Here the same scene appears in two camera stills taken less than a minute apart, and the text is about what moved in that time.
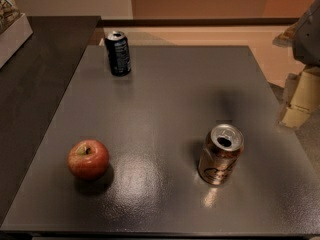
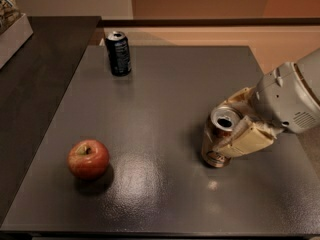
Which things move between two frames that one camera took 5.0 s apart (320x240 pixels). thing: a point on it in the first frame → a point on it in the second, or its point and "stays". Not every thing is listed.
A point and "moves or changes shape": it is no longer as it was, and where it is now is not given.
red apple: [88, 159] stays
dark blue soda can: [119, 53] stays
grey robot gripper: [307, 40] → [286, 99]
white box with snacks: [15, 29] stays
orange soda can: [220, 153] moves or changes shape
